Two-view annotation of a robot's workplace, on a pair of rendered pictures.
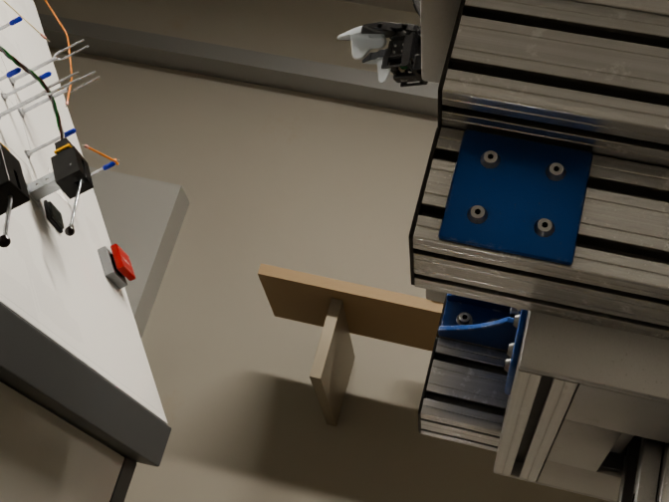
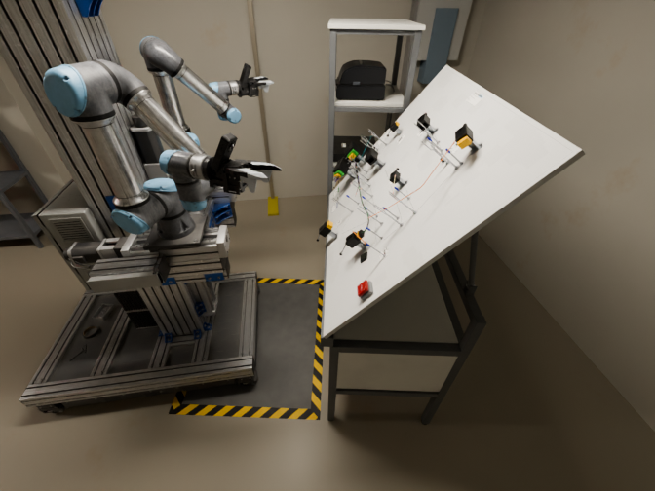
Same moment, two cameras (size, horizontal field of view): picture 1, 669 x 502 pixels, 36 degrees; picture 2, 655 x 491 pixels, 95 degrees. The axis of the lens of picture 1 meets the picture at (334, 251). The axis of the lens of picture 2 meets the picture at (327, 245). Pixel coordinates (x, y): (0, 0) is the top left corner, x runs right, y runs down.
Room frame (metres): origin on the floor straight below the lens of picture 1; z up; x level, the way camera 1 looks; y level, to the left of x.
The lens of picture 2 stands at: (2.34, -0.06, 1.95)
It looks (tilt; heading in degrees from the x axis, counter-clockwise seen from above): 40 degrees down; 159
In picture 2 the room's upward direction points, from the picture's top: 1 degrees clockwise
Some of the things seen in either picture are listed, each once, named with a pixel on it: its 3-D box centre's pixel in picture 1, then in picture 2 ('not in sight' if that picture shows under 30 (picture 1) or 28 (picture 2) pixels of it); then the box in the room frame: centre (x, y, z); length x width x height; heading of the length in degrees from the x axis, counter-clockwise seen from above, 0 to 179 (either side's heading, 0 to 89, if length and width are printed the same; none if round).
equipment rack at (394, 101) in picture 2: not in sight; (359, 167); (0.34, 0.96, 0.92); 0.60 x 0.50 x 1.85; 158
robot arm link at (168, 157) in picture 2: not in sight; (181, 165); (1.38, -0.18, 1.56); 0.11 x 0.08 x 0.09; 53
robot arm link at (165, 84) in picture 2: not in sight; (170, 100); (0.50, -0.24, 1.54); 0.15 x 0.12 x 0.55; 14
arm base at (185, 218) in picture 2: not in sight; (173, 219); (1.12, -0.31, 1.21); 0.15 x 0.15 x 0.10
